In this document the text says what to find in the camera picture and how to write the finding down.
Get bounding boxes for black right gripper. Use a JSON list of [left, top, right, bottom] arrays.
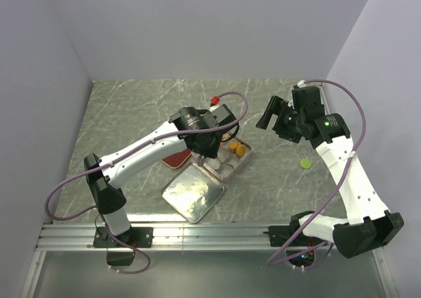
[[256, 95, 305, 143]]

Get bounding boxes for orange round cookie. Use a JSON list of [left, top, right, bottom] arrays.
[[228, 141, 239, 151]]

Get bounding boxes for round waffle cookie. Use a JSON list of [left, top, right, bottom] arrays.
[[235, 144, 246, 158]]

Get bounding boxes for green round cookie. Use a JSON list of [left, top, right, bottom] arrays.
[[300, 159, 312, 170]]

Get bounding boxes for grey metal tongs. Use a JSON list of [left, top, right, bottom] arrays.
[[197, 155, 211, 167]]

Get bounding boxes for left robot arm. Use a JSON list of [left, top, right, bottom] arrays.
[[84, 104, 236, 247]]

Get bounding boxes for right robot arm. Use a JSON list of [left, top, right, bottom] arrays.
[[256, 85, 404, 266]]

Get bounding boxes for pink cookie tin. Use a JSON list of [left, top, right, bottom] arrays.
[[191, 132, 252, 183]]

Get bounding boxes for red lacquer tray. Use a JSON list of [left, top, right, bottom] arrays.
[[161, 149, 191, 169]]

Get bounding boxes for silver tin lid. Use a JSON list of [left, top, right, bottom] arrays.
[[161, 162, 226, 224]]

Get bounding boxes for aluminium front rail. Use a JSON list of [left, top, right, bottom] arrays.
[[36, 222, 289, 252]]

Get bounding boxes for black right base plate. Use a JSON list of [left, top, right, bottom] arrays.
[[264, 225, 324, 247]]

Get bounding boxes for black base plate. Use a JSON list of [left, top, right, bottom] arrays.
[[93, 226, 153, 248], [264, 225, 324, 247]]

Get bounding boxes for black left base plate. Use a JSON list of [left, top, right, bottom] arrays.
[[93, 226, 153, 248]]

